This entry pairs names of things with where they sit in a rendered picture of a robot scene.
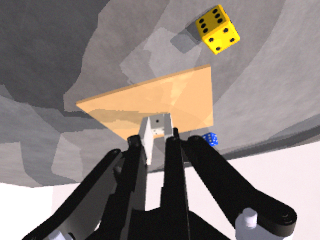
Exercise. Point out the blue die with white pips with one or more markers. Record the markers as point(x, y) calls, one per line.
point(210, 138)

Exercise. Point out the peach flat square mat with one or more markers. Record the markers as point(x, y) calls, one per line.
point(187, 95)

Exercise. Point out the yellow die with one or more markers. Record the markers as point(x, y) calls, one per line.
point(216, 30)

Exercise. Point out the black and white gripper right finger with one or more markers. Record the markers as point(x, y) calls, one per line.
point(258, 216)

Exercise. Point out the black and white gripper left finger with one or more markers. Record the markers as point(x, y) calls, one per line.
point(81, 212)

